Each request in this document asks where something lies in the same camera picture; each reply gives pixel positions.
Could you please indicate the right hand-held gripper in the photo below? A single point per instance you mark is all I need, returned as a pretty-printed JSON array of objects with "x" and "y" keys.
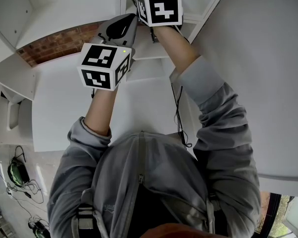
[{"x": 164, "y": 9}]

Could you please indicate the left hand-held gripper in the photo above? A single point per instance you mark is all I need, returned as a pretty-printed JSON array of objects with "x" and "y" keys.
[{"x": 99, "y": 66}]

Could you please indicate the white shelf unit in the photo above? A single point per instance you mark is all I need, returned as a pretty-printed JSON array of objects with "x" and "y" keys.
[{"x": 64, "y": 6}]

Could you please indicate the person's right forearm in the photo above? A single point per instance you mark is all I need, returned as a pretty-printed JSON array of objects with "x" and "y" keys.
[{"x": 173, "y": 48}]

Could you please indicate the person's left forearm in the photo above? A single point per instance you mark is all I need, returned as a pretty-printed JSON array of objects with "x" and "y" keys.
[{"x": 101, "y": 108}]

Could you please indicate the white table top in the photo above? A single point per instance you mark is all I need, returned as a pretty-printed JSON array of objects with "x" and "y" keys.
[{"x": 144, "y": 108}]

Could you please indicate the grey hoodie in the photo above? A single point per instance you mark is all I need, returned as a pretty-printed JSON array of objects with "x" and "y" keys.
[{"x": 151, "y": 162}]

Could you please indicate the green black headset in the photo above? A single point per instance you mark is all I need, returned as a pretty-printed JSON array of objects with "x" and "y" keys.
[
  {"x": 39, "y": 230},
  {"x": 17, "y": 172}
]

